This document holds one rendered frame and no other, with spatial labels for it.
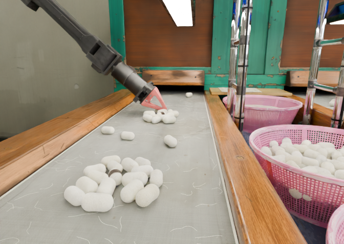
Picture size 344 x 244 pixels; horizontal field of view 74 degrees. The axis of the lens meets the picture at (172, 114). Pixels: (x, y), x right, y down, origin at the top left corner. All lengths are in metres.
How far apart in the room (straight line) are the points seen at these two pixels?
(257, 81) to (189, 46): 0.37
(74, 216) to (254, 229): 0.20
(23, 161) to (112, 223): 0.21
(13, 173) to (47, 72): 2.06
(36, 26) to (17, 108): 0.83
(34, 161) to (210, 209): 0.30
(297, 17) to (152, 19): 0.66
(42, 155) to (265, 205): 0.37
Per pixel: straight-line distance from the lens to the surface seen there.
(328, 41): 0.76
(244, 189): 0.31
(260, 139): 0.53
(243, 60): 0.59
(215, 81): 1.15
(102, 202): 0.30
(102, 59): 0.75
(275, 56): 1.20
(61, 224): 0.31
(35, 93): 2.57
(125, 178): 0.34
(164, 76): 1.11
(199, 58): 1.16
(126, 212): 0.30
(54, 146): 0.50
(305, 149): 0.54
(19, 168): 0.43
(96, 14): 2.20
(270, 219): 0.27
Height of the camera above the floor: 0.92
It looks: 14 degrees down
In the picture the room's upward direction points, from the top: straight up
